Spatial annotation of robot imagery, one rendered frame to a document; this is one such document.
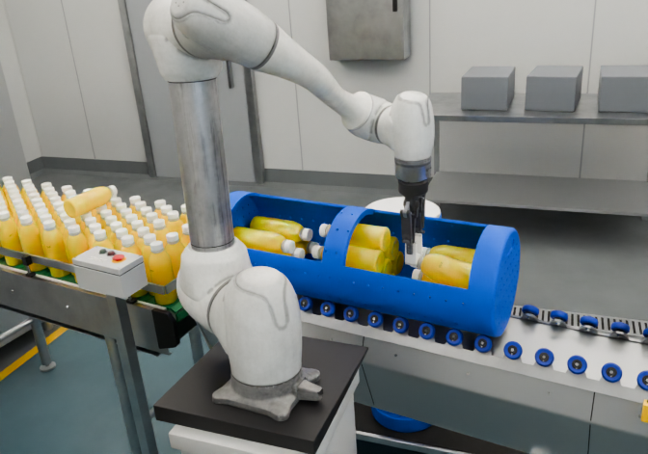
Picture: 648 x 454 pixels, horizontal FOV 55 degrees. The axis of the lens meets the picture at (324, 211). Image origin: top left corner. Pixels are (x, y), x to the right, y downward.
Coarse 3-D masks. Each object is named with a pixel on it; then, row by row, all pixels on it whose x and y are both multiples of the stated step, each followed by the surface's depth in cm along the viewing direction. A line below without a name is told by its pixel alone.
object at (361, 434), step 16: (368, 416) 256; (368, 432) 247; (384, 432) 247; (400, 432) 246; (416, 432) 246; (432, 432) 245; (448, 432) 244; (416, 448) 240; (432, 448) 238; (448, 448) 237; (464, 448) 236; (480, 448) 235; (496, 448) 235; (512, 448) 234
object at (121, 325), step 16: (112, 304) 194; (112, 320) 198; (128, 320) 199; (128, 336) 200; (128, 352) 201; (128, 368) 203; (128, 384) 206; (144, 400) 210; (144, 416) 211; (144, 432) 212; (144, 448) 216
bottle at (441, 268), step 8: (424, 256) 163; (432, 256) 162; (440, 256) 161; (448, 256) 162; (424, 264) 162; (432, 264) 160; (440, 264) 159; (448, 264) 159; (456, 264) 159; (464, 264) 158; (424, 272) 162; (432, 272) 160; (440, 272) 159; (448, 272) 158; (456, 272) 158; (464, 272) 157; (440, 280) 161; (448, 280) 159; (456, 280) 158; (464, 280) 157
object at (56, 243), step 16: (32, 208) 243; (48, 208) 248; (112, 208) 237; (160, 208) 230; (0, 224) 231; (16, 224) 232; (32, 224) 227; (80, 224) 226; (128, 224) 219; (144, 224) 225; (0, 240) 233; (16, 240) 234; (32, 240) 226; (48, 240) 219; (64, 240) 220; (80, 240) 214; (96, 240) 207; (112, 240) 213; (0, 256) 243; (48, 256) 221; (64, 256) 223; (64, 272) 224
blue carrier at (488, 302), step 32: (320, 224) 200; (352, 224) 170; (384, 224) 187; (448, 224) 173; (480, 224) 166; (256, 256) 181; (288, 256) 175; (480, 256) 152; (512, 256) 162; (320, 288) 174; (352, 288) 168; (384, 288) 163; (416, 288) 158; (448, 288) 154; (480, 288) 150; (512, 288) 167; (448, 320) 159; (480, 320) 153
